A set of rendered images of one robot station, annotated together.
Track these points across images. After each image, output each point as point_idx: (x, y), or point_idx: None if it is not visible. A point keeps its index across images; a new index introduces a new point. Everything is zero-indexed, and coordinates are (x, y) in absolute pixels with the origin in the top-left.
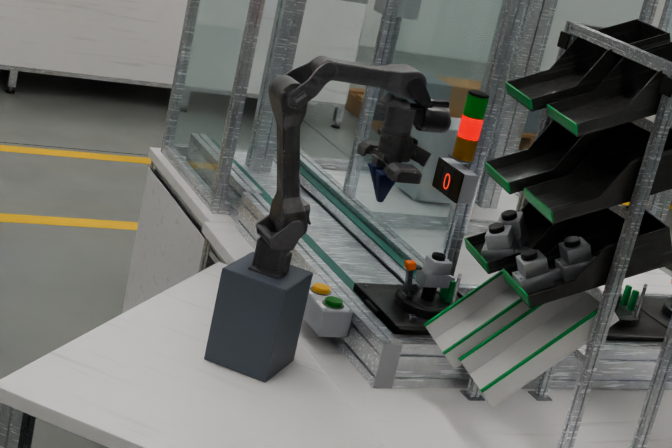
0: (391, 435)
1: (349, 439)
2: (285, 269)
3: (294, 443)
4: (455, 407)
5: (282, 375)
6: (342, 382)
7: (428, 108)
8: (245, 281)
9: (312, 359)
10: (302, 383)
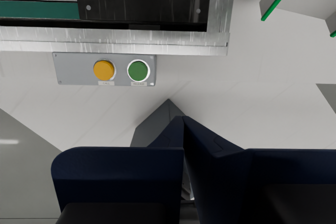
0: (279, 70)
1: (275, 102)
2: (187, 177)
3: (269, 136)
4: None
5: (188, 113)
6: (202, 73)
7: None
8: None
9: (164, 81)
10: (200, 104)
